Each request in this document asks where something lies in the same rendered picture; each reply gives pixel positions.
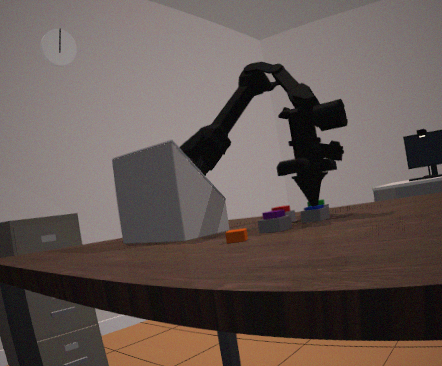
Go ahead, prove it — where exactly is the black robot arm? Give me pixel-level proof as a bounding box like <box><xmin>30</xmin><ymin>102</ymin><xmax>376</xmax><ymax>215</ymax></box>
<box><xmin>179</xmin><ymin>62</ymin><xmax>348</xmax><ymax>176</ymax></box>

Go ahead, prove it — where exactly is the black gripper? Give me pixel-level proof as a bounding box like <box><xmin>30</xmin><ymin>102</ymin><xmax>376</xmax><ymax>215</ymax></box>
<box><xmin>277</xmin><ymin>132</ymin><xmax>337</xmax><ymax>206</ymax></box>

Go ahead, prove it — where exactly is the orange block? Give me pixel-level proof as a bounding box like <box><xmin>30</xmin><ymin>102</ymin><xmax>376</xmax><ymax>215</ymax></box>
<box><xmin>225</xmin><ymin>229</ymin><xmax>248</xmax><ymax>243</ymax></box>

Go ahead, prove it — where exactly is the red button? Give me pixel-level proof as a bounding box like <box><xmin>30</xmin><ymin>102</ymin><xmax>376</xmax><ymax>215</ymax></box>
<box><xmin>271</xmin><ymin>206</ymin><xmax>296</xmax><ymax>222</ymax></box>

